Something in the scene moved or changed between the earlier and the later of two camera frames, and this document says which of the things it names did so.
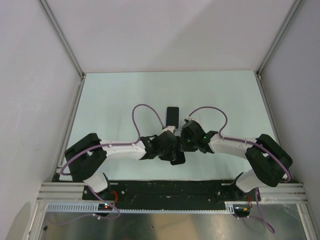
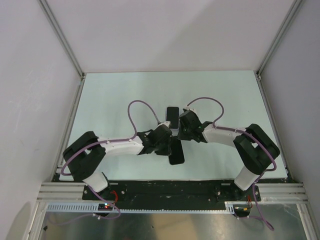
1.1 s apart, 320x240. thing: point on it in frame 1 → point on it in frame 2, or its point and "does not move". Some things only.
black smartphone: x=172 y=117 does not move
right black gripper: x=184 y=147 → x=181 y=135
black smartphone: x=180 y=158 does not move
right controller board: x=241 y=210 does not move
